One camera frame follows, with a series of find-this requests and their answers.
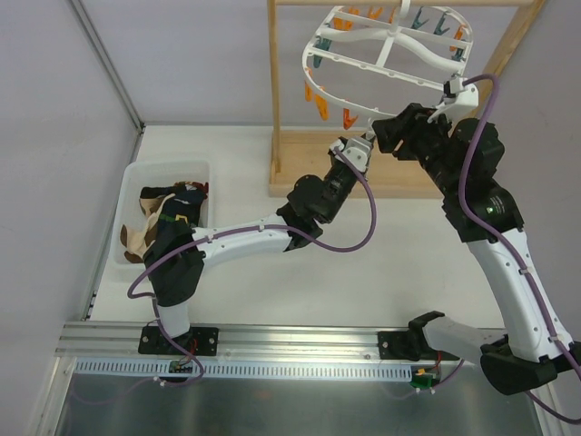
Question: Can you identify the white plastic clip hanger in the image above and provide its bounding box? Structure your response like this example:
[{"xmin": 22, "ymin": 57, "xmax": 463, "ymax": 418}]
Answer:
[{"xmin": 301, "ymin": 2, "xmax": 477, "ymax": 129}]

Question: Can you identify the navy santa sock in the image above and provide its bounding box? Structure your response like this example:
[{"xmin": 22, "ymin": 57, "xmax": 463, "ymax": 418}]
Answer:
[{"xmin": 157, "ymin": 191, "xmax": 208, "ymax": 233}]

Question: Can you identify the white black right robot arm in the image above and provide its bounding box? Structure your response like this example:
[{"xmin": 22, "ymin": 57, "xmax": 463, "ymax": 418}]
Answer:
[{"xmin": 372, "ymin": 104, "xmax": 580, "ymax": 395}]

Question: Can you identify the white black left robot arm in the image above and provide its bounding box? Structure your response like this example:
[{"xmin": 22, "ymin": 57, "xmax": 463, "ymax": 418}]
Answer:
[{"xmin": 144, "ymin": 134, "xmax": 375, "ymax": 354}]

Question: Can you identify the wooden hanger stand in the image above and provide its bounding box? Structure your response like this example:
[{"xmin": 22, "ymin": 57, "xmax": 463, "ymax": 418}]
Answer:
[{"xmin": 267, "ymin": 1, "xmax": 544, "ymax": 199}]

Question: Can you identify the pile of dark socks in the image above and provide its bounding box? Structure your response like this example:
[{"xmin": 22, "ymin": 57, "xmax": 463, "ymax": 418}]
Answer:
[{"xmin": 139, "ymin": 181, "xmax": 209, "ymax": 217}]

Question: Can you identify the orange clothespin lower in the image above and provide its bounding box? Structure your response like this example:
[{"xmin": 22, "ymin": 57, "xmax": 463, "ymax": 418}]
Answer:
[{"xmin": 342, "ymin": 108, "xmax": 359, "ymax": 130}]

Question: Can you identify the orange clothespin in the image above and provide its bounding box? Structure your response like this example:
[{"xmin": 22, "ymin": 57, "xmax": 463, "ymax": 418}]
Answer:
[
  {"xmin": 304, "ymin": 66, "xmax": 318, "ymax": 102},
  {"xmin": 314, "ymin": 94, "xmax": 329, "ymax": 121},
  {"xmin": 342, "ymin": 108, "xmax": 359, "ymax": 130}
]

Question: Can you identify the orange clothespin middle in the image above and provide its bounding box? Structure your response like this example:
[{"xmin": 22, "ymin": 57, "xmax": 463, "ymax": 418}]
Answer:
[{"xmin": 314, "ymin": 94, "xmax": 329, "ymax": 121}]

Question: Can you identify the orange clothespin upper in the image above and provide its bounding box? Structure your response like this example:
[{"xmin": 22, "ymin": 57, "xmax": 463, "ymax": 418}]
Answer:
[{"xmin": 304, "ymin": 66, "xmax": 318, "ymax": 102}]

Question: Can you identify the white perforated plastic basket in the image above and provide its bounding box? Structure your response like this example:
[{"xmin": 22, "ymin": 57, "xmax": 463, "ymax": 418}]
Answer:
[{"xmin": 108, "ymin": 154, "xmax": 213, "ymax": 281}]

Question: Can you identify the beige brown sock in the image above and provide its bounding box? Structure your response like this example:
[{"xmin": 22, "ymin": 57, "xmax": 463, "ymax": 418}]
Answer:
[{"xmin": 119, "ymin": 193, "xmax": 175, "ymax": 264}]

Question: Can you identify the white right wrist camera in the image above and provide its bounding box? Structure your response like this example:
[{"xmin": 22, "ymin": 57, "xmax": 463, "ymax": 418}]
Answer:
[{"xmin": 428, "ymin": 77, "xmax": 479, "ymax": 123}]

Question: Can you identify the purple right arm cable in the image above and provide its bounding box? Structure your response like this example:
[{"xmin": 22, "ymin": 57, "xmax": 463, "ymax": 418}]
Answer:
[{"xmin": 458, "ymin": 74, "xmax": 581, "ymax": 425}]

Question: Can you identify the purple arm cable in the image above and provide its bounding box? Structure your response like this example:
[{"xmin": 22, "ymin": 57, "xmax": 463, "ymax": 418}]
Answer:
[
  {"xmin": 458, "ymin": 74, "xmax": 581, "ymax": 425},
  {"xmin": 126, "ymin": 145, "xmax": 378, "ymax": 387}
]

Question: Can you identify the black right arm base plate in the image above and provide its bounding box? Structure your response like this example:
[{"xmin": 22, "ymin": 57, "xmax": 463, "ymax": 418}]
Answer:
[{"xmin": 377, "ymin": 330, "xmax": 459, "ymax": 362}]

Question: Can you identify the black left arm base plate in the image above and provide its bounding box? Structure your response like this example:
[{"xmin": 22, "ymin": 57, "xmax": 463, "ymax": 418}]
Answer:
[{"xmin": 138, "ymin": 325, "xmax": 220, "ymax": 356}]

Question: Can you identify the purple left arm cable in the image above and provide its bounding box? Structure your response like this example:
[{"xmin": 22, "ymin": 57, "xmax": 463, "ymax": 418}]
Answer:
[{"xmin": 126, "ymin": 145, "xmax": 378, "ymax": 387}]

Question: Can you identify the aluminium mounting rail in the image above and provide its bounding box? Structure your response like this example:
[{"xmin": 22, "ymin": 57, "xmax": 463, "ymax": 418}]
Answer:
[{"xmin": 54, "ymin": 322, "xmax": 382, "ymax": 363}]

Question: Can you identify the white slotted cable duct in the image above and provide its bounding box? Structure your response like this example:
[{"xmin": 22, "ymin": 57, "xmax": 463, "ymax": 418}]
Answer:
[{"xmin": 74, "ymin": 358, "xmax": 412, "ymax": 382}]

